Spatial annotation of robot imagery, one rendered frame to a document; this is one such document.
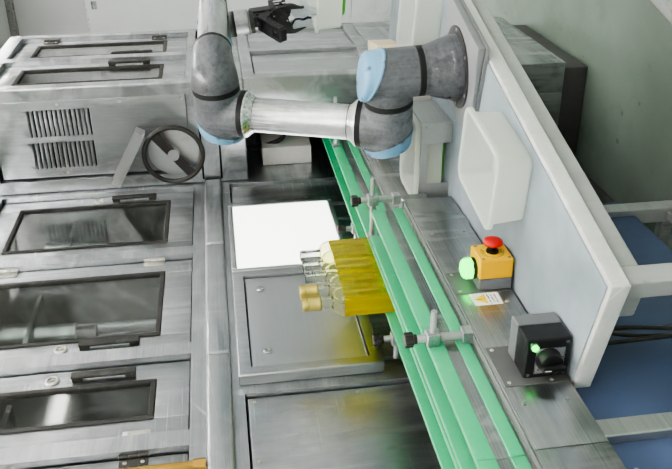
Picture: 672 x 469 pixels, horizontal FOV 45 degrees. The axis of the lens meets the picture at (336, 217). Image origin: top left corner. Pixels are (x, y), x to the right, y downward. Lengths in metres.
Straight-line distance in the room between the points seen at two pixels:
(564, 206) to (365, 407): 0.70
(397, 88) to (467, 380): 0.70
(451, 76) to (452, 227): 0.35
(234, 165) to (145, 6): 2.79
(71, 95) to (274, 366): 1.30
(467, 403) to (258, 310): 0.84
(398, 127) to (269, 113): 0.32
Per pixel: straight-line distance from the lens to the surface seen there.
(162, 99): 2.80
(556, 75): 3.02
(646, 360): 1.59
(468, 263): 1.66
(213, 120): 2.00
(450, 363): 1.49
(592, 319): 1.36
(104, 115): 2.84
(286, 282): 2.22
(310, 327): 2.04
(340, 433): 1.79
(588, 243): 1.36
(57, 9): 6.08
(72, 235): 2.69
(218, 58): 1.97
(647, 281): 1.39
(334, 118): 1.93
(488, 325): 1.57
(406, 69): 1.83
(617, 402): 1.47
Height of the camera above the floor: 1.31
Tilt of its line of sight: 7 degrees down
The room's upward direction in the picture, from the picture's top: 94 degrees counter-clockwise
